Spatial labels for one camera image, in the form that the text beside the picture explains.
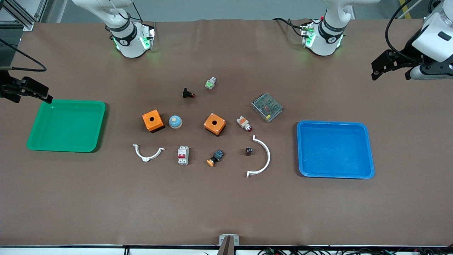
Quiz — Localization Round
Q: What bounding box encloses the small white curved clamp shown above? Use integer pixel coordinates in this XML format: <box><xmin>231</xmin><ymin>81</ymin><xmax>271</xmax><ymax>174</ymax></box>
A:
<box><xmin>132</xmin><ymin>144</ymin><xmax>166</xmax><ymax>163</ymax></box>

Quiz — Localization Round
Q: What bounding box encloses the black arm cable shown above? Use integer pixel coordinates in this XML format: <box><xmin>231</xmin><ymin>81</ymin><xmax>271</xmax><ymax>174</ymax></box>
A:
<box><xmin>0</xmin><ymin>37</ymin><xmax>47</xmax><ymax>73</ymax></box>
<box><xmin>385</xmin><ymin>0</ymin><xmax>430</xmax><ymax>63</ymax></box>

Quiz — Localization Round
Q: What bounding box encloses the yellow mushroom push-button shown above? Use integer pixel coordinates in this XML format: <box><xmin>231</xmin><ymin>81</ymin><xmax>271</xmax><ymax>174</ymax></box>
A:
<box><xmin>206</xmin><ymin>149</ymin><xmax>225</xmax><ymax>168</ymax></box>

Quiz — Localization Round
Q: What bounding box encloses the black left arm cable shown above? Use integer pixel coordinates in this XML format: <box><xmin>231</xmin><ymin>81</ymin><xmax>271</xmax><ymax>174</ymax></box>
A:
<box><xmin>385</xmin><ymin>0</ymin><xmax>430</xmax><ymax>63</ymax></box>

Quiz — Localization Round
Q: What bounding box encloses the tapered brown metal pole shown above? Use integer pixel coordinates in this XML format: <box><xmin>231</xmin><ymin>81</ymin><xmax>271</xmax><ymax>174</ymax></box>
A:
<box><xmin>216</xmin><ymin>236</ymin><xmax>237</xmax><ymax>255</ymax></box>

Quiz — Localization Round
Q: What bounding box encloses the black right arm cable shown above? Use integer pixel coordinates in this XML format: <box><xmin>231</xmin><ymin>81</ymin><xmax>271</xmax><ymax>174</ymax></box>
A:
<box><xmin>0</xmin><ymin>37</ymin><xmax>47</xmax><ymax>73</ymax></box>

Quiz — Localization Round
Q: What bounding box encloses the black cable bundle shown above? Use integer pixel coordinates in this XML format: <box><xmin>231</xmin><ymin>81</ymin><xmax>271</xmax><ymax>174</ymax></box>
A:
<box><xmin>258</xmin><ymin>245</ymin><xmax>453</xmax><ymax>255</ymax></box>

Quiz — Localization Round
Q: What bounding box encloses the orange push-button enclosure box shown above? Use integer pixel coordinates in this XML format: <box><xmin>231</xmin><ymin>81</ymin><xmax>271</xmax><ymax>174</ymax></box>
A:
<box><xmin>203</xmin><ymin>113</ymin><xmax>227</xmax><ymax>137</ymax></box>
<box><xmin>142</xmin><ymin>109</ymin><xmax>165</xmax><ymax>134</ymax></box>

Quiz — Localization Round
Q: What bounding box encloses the blue plastic tray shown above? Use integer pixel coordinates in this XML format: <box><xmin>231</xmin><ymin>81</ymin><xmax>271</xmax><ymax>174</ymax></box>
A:
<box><xmin>297</xmin><ymin>120</ymin><xmax>375</xmax><ymax>179</ymax></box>

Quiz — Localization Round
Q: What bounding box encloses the grey metal table bracket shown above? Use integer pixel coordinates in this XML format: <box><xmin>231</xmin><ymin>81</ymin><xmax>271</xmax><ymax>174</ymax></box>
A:
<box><xmin>219</xmin><ymin>234</ymin><xmax>240</xmax><ymax>246</ymax></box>

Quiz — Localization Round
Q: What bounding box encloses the large white curved clamp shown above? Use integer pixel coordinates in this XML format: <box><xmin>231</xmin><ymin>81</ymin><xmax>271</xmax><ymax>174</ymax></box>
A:
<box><xmin>246</xmin><ymin>135</ymin><xmax>271</xmax><ymax>178</ymax></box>

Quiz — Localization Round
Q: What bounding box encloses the orange white red push-button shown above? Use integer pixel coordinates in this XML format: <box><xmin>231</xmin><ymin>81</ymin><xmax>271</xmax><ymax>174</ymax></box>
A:
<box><xmin>236</xmin><ymin>115</ymin><xmax>253</xmax><ymax>132</ymax></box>

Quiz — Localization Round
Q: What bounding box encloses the metal mesh power supply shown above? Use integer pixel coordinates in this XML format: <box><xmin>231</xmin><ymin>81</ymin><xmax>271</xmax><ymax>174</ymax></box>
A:
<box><xmin>251</xmin><ymin>92</ymin><xmax>283</xmax><ymax>123</ymax></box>

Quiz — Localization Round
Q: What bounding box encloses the white red circuit breaker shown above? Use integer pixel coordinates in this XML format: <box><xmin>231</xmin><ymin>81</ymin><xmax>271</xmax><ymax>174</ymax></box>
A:
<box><xmin>177</xmin><ymin>146</ymin><xmax>190</xmax><ymax>166</ymax></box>

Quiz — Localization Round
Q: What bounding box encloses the green plastic tray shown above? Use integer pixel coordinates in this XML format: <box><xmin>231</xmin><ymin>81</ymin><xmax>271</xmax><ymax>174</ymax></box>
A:
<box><xmin>27</xmin><ymin>100</ymin><xmax>107</xmax><ymax>153</ymax></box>

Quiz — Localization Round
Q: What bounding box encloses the aluminium frame profile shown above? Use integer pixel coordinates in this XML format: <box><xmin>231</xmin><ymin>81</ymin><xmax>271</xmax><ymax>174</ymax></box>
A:
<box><xmin>0</xmin><ymin>0</ymin><xmax>48</xmax><ymax>31</ymax></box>

